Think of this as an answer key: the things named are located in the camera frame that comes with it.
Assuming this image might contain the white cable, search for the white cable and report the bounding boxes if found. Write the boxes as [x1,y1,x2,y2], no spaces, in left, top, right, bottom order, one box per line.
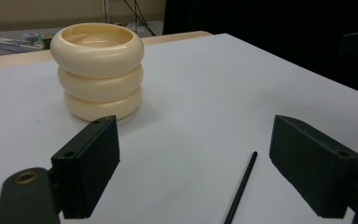
[0,31,45,51]

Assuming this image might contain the black hanging cables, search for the black hanging cables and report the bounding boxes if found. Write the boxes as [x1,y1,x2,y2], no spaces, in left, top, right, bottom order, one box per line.
[103,0,157,37]

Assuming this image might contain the thin black pen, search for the thin black pen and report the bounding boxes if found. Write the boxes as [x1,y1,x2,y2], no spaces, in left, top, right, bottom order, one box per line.
[223,150,258,224]

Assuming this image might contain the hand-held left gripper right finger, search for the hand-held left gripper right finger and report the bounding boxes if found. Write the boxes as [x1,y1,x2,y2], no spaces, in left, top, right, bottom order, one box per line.
[268,114,358,219]

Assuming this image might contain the cream ribbed pen holder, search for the cream ribbed pen holder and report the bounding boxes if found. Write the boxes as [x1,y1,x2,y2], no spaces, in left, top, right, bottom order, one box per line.
[49,22,145,122]

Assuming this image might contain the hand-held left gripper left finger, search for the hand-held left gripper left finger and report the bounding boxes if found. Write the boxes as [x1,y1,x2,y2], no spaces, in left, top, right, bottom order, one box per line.
[49,115,121,220]

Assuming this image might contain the white table sheet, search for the white table sheet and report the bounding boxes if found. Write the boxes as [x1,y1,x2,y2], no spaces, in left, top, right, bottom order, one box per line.
[0,33,358,224]

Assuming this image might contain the black curtain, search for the black curtain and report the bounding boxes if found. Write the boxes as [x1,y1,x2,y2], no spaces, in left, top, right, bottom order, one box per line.
[162,0,358,98]

